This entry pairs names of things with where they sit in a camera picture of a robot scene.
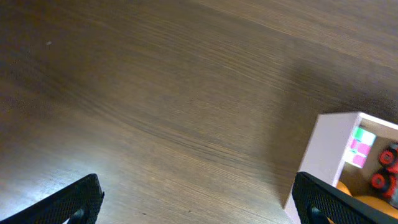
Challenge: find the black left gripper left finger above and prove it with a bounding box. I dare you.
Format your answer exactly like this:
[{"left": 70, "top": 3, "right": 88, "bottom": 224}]
[{"left": 1, "top": 174, "right": 104, "bottom": 224}]

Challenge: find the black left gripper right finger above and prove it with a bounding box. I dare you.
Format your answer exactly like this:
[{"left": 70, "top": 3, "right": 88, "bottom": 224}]
[{"left": 292, "top": 172, "right": 397, "bottom": 224}]

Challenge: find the red toy fire truck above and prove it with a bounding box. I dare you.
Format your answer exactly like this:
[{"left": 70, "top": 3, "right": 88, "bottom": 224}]
[{"left": 371, "top": 142, "right": 397, "bottom": 208}]

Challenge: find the colourful puzzle cube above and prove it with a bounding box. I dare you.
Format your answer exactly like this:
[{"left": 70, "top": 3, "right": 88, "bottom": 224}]
[{"left": 343, "top": 127, "right": 377, "bottom": 169}]

